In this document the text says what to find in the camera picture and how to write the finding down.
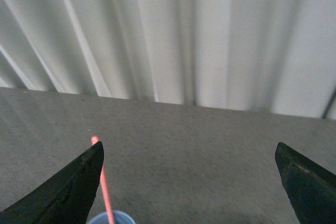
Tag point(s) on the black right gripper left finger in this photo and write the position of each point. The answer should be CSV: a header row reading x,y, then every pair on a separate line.
x,y
66,197

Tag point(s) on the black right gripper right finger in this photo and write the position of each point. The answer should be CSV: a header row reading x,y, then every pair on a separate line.
x,y
309,187

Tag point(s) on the pink chopstick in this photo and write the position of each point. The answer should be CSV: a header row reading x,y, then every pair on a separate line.
x,y
106,196

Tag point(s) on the white curtain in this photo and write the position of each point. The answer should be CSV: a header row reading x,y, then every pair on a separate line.
x,y
274,56

